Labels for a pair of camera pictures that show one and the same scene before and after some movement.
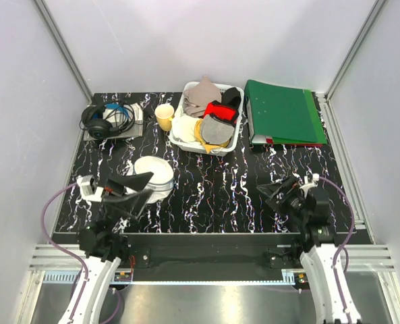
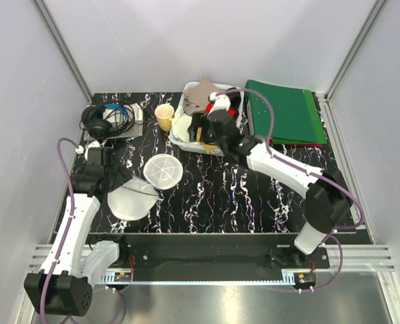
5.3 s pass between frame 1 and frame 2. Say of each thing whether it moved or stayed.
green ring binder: stayed
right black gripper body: moved
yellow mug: stayed
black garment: stayed
